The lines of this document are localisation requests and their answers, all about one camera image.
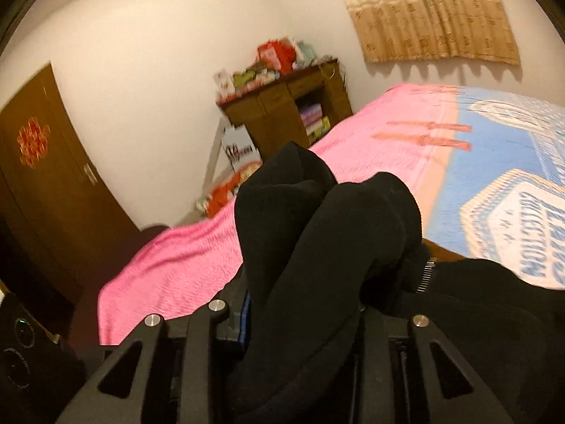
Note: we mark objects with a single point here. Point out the beige patterned window curtain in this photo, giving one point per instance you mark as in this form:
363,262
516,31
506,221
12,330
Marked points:
408,30

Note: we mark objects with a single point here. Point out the black zip jacket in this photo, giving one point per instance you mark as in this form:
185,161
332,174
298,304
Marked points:
317,253

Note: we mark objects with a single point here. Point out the brown wooden door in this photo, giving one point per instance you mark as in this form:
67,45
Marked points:
61,211

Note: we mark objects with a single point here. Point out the brown wooden desk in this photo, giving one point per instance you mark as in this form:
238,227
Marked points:
271,113

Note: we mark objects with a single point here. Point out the pink and blue bedspread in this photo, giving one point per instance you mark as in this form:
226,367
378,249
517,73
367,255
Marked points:
486,168

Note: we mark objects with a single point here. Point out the white card on desk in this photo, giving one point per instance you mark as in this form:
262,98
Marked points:
225,84

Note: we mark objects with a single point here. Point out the white paper bag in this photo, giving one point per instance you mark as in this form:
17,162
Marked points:
239,147

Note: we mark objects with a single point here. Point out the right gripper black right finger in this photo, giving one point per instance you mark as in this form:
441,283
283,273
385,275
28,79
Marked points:
409,372

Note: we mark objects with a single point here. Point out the red gift bag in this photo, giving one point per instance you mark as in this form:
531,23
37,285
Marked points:
279,54

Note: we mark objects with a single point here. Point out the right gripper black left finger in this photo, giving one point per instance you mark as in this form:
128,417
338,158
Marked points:
166,371

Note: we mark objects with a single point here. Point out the stacked books under desk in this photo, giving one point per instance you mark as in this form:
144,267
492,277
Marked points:
316,123

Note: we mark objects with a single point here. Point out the red door ornament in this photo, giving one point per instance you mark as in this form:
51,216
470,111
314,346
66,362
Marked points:
33,141

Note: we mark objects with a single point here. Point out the green clothes pile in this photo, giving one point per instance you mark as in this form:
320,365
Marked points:
257,74

